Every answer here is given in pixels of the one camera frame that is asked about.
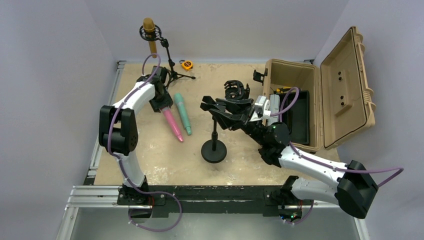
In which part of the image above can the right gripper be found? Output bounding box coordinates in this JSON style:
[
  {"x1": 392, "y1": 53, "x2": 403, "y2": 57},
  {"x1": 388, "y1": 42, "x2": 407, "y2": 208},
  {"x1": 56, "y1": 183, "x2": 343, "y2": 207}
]
[{"x1": 209, "y1": 98, "x2": 268, "y2": 147}]

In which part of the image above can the pink microphone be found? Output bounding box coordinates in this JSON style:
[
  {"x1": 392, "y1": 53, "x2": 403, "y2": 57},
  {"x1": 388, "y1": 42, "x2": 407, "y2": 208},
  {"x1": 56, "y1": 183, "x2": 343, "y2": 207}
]
[{"x1": 161, "y1": 107, "x2": 184, "y2": 142}]

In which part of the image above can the mint green microphone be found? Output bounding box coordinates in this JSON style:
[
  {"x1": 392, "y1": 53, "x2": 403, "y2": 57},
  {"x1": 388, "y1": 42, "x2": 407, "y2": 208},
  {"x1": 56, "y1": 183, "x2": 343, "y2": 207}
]
[{"x1": 174, "y1": 93, "x2": 192, "y2": 136}]

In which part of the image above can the black round-base stand with shockmount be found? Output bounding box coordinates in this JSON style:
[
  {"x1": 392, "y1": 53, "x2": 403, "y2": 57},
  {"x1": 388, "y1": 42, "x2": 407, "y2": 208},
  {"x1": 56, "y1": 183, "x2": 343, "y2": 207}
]
[{"x1": 224, "y1": 79, "x2": 250, "y2": 100}]

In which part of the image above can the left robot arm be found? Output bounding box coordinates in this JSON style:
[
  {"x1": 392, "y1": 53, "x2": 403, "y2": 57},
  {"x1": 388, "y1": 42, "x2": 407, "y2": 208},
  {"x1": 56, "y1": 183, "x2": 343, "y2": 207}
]
[{"x1": 98, "y1": 66, "x2": 173, "y2": 206}]

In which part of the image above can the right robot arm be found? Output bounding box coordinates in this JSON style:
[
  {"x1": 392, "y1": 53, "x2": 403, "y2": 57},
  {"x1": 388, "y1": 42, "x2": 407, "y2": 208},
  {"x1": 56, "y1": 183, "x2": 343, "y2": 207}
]
[{"x1": 200, "y1": 95, "x2": 379, "y2": 219}]

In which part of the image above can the black tripod microphone stand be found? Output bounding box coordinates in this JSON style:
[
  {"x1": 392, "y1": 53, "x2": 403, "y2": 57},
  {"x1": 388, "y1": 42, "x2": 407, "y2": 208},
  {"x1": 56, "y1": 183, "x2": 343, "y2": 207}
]
[{"x1": 139, "y1": 24, "x2": 197, "y2": 97}]

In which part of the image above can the gold microphone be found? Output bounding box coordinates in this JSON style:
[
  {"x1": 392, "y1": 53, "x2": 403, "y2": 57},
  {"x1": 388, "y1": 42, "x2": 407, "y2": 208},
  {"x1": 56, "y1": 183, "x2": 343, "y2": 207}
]
[{"x1": 143, "y1": 17, "x2": 157, "y2": 54}]

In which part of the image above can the grey box in case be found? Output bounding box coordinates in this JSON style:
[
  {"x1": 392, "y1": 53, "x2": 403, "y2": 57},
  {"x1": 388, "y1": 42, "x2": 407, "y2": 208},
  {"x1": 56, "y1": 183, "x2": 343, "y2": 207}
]
[{"x1": 267, "y1": 94, "x2": 281, "y2": 126}]

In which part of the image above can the orange tape measure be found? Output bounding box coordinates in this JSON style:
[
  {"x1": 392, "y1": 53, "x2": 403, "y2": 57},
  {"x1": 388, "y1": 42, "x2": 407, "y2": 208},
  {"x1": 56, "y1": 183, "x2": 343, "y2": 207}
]
[{"x1": 179, "y1": 60, "x2": 194, "y2": 71}]

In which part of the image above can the yellow black tool in case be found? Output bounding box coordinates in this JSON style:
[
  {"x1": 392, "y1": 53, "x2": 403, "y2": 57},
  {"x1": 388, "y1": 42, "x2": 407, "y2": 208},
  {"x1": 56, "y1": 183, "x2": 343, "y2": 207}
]
[{"x1": 271, "y1": 87, "x2": 291, "y2": 94}]

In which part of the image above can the black tray in case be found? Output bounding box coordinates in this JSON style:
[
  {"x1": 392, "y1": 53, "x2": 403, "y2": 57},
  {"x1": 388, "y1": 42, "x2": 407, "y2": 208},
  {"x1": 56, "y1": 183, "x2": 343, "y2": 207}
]
[{"x1": 282, "y1": 90, "x2": 310, "y2": 145}]

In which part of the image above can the tan plastic case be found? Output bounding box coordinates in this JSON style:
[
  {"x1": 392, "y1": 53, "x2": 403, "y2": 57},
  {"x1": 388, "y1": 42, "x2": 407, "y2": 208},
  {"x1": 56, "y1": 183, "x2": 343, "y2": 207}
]
[{"x1": 253, "y1": 26, "x2": 376, "y2": 153}]

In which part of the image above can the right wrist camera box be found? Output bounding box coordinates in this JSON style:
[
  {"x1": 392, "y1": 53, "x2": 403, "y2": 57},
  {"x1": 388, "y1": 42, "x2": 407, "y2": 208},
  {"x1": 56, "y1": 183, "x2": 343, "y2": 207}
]
[{"x1": 249, "y1": 95, "x2": 271, "y2": 122}]

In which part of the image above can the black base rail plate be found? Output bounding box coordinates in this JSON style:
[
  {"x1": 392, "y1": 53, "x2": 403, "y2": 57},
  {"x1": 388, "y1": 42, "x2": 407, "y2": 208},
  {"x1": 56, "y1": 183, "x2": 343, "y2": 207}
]
[{"x1": 117, "y1": 185, "x2": 311, "y2": 221}]

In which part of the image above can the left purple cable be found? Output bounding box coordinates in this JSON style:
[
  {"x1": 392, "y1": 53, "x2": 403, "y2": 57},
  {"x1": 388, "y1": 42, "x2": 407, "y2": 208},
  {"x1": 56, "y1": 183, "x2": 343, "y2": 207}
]
[{"x1": 107, "y1": 52, "x2": 184, "y2": 233}]

